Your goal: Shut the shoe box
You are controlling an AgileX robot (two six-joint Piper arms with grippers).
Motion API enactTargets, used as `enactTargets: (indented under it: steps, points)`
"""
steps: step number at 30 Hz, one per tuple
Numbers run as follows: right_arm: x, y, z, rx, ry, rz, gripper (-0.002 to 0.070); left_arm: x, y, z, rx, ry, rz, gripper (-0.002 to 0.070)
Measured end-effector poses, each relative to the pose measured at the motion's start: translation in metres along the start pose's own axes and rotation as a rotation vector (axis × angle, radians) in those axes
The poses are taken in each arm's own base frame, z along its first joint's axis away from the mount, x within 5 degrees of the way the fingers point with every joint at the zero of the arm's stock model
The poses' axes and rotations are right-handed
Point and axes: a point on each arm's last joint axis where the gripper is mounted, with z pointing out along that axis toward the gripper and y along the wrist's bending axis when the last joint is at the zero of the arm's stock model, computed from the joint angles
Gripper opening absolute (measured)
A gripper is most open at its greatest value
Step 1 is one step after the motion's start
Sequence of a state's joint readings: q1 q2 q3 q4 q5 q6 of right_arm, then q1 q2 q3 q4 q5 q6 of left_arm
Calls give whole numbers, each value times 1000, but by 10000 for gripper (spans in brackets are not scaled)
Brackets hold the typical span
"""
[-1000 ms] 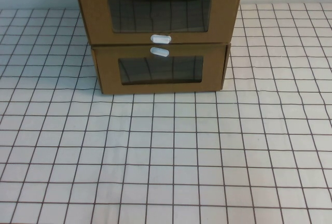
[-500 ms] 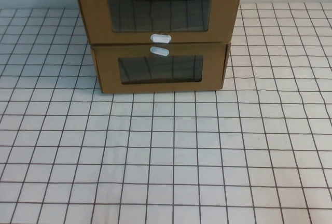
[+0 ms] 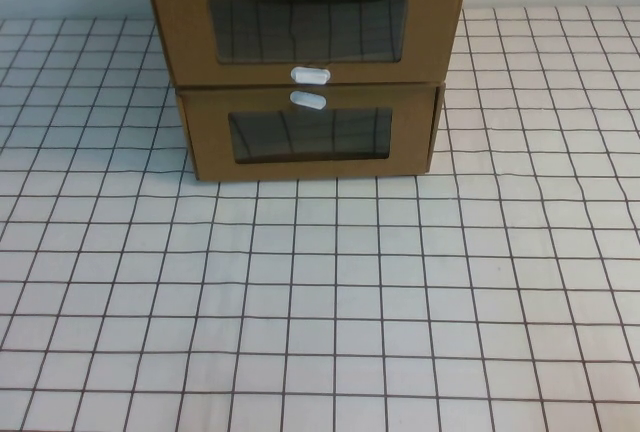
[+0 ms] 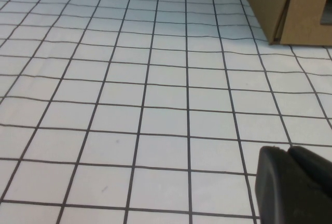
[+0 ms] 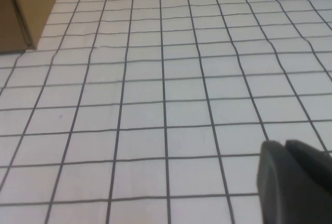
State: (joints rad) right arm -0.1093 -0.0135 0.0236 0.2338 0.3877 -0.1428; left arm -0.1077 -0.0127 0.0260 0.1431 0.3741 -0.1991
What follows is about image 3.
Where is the brown cardboard windowed shoe box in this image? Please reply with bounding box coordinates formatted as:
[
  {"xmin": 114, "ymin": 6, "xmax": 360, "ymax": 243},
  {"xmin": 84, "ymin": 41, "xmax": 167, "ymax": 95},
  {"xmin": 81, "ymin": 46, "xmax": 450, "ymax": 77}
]
[
  {"xmin": 177, "ymin": 80, "xmax": 447, "ymax": 184},
  {"xmin": 142, "ymin": 0, "xmax": 474, "ymax": 91}
]

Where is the white plastic box handle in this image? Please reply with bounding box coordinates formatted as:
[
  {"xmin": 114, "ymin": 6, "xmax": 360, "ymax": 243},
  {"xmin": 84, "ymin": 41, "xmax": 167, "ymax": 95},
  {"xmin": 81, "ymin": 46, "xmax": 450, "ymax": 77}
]
[{"xmin": 291, "ymin": 65, "xmax": 333, "ymax": 87}]

